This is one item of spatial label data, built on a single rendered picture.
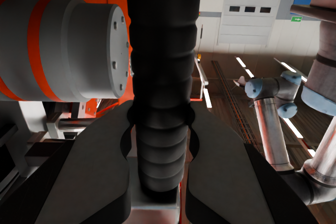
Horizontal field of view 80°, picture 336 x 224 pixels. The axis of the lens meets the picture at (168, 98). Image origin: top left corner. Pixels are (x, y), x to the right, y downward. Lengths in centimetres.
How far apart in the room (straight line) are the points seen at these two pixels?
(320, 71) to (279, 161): 37
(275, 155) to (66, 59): 76
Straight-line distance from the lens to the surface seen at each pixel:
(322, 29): 61
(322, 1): 61
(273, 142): 85
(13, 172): 52
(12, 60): 28
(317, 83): 63
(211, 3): 1137
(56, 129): 42
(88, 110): 60
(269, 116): 85
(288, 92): 95
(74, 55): 25
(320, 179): 90
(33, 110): 40
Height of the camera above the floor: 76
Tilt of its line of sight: 29 degrees up
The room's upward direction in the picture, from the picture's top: 178 degrees counter-clockwise
